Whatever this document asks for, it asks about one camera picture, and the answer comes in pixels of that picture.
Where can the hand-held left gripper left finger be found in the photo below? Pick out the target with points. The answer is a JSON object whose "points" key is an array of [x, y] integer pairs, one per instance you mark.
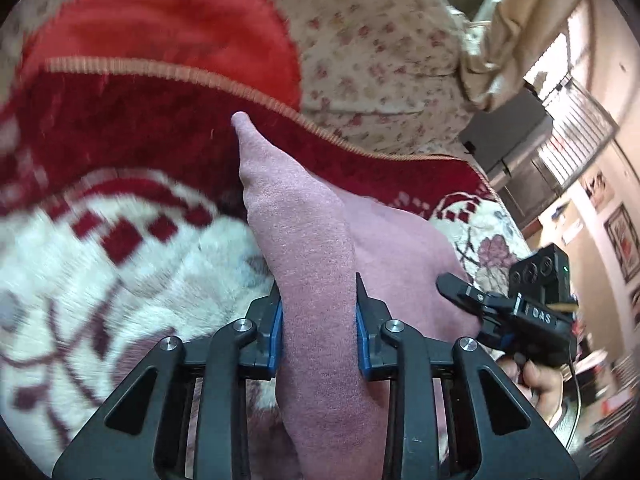
{"points": [[277, 332]]}

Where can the person's right hand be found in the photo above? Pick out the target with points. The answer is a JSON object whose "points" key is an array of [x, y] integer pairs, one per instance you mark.
{"points": [[540, 385]]}

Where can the red and white plush blanket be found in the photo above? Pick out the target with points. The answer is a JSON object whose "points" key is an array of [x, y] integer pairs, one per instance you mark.
{"points": [[125, 260]]}

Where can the red cloth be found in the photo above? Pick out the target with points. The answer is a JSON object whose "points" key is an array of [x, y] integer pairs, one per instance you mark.
{"points": [[150, 20]]}

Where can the beige curtain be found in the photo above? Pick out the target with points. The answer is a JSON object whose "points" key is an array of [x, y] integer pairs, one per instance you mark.
{"points": [[525, 25]]}

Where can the mauve long-sleeved shirt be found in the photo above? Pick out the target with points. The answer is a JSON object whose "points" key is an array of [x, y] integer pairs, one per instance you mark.
{"points": [[310, 270]]}

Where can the window with metal grille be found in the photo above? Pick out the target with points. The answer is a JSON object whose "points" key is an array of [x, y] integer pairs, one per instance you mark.
{"points": [[575, 125]]}

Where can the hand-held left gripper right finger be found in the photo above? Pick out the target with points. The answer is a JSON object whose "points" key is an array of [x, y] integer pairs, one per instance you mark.
{"points": [[361, 340]]}

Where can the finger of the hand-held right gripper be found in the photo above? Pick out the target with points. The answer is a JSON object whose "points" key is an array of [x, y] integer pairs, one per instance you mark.
{"points": [[465, 292]]}

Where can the floral beige cushion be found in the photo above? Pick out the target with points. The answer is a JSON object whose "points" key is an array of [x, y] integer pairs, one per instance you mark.
{"points": [[375, 50]]}

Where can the framed wall picture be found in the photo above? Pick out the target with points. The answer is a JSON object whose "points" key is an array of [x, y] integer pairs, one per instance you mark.
{"points": [[625, 245]]}

